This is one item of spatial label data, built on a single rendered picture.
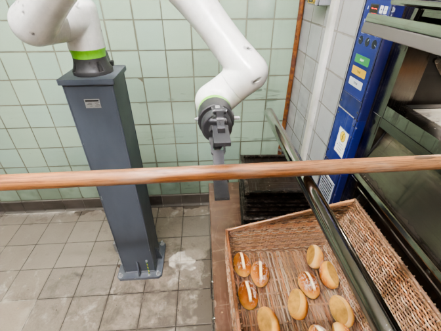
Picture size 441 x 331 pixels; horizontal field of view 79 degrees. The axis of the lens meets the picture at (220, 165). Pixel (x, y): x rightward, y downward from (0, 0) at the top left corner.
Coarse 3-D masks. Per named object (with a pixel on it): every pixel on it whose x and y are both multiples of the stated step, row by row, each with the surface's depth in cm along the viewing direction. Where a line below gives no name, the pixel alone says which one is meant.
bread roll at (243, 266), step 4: (240, 252) 102; (236, 256) 101; (240, 256) 100; (244, 256) 100; (236, 260) 100; (240, 260) 98; (244, 260) 98; (248, 260) 100; (236, 264) 99; (240, 264) 98; (244, 264) 97; (248, 264) 98; (236, 268) 98; (240, 268) 97; (244, 268) 97; (248, 268) 97; (236, 272) 98; (240, 272) 97; (244, 272) 97; (248, 272) 97; (244, 276) 97
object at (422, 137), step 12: (396, 108) 80; (408, 108) 80; (396, 120) 78; (408, 120) 73; (420, 120) 73; (408, 132) 73; (420, 132) 69; (432, 132) 67; (420, 144) 70; (432, 144) 66
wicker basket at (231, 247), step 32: (256, 224) 98; (288, 224) 100; (352, 224) 94; (256, 256) 107; (288, 256) 107; (384, 256) 79; (256, 288) 95; (288, 288) 95; (320, 288) 95; (384, 288) 78; (416, 288) 68; (256, 320) 87; (288, 320) 86; (320, 320) 86; (416, 320) 67
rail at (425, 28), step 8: (368, 16) 66; (376, 16) 63; (384, 16) 60; (392, 16) 58; (384, 24) 60; (392, 24) 58; (400, 24) 55; (408, 24) 53; (416, 24) 51; (424, 24) 50; (432, 24) 48; (416, 32) 52; (424, 32) 50; (432, 32) 48; (440, 32) 46
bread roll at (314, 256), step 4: (308, 248) 106; (312, 248) 103; (316, 248) 102; (308, 252) 104; (312, 252) 101; (316, 252) 100; (320, 252) 101; (308, 256) 103; (312, 256) 100; (316, 256) 99; (320, 256) 100; (308, 260) 101; (312, 260) 99; (316, 260) 98; (320, 260) 99; (308, 264) 100; (312, 264) 99; (316, 264) 98; (320, 264) 99; (316, 268) 99
